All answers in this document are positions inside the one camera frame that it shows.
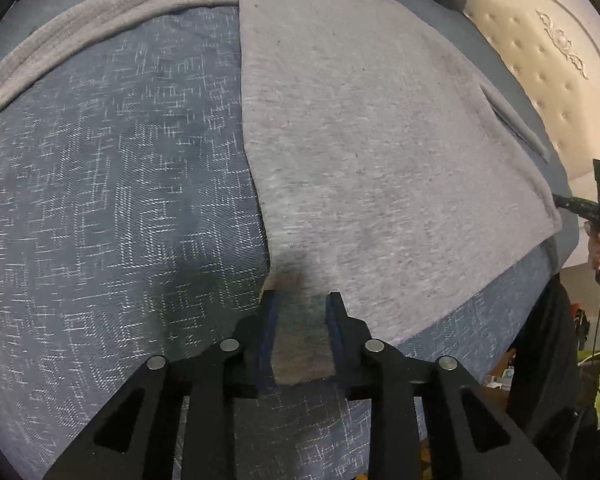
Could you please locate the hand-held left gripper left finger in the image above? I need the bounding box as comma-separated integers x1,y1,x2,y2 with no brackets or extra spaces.
42,290,281,480

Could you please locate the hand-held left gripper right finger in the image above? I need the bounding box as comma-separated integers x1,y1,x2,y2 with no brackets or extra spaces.
325,291,561,480

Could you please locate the grey knitted sweater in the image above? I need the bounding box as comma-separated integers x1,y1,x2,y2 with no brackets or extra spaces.
0,0,563,386

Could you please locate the cream tufted headboard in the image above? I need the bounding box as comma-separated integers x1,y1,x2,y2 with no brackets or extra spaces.
460,0,600,196

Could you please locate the person's leg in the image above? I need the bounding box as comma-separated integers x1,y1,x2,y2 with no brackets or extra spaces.
507,275,598,461

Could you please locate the bed with blue sheet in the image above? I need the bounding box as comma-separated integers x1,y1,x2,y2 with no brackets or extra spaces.
0,0,581,480

